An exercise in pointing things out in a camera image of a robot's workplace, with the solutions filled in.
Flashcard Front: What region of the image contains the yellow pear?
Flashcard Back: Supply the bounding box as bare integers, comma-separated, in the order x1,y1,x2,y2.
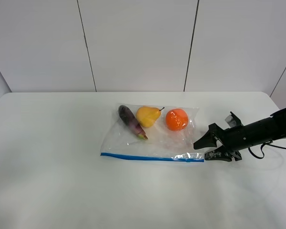
136,106,165,128

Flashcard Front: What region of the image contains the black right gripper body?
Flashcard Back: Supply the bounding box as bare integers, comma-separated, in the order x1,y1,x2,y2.
209,123,242,161

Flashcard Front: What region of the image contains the purple eggplant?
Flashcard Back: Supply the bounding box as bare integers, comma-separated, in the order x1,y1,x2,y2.
118,105,148,140

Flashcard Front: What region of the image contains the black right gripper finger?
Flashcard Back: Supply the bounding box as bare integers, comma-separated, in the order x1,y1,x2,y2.
193,130,217,150
204,148,232,161

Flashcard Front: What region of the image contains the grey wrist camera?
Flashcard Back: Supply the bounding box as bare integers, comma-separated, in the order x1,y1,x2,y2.
225,112,243,128

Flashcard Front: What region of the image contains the black cable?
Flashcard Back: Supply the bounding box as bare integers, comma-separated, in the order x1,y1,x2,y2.
247,140,286,160

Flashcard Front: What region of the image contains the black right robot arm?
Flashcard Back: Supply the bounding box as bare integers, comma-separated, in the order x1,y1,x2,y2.
194,108,286,162

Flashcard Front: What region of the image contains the clear zip bag blue strip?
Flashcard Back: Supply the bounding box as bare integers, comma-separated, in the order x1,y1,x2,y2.
100,104,204,162

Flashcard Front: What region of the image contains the orange fruit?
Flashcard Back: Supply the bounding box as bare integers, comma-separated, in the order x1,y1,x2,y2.
165,108,189,131

